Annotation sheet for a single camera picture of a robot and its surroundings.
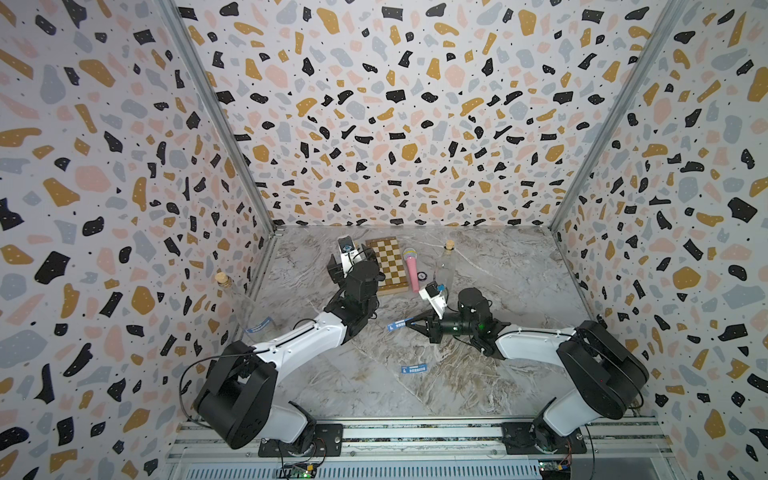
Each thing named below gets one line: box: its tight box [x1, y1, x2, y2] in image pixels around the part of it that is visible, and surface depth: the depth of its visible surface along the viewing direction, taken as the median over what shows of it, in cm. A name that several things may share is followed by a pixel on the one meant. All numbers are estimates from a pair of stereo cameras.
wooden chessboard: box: [365, 236, 409, 296], surface depth 108 cm
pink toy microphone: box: [403, 247, 419, 293], surface depth 111 cm
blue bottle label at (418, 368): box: [401, 364, 428, 374], surface depth 87 cm
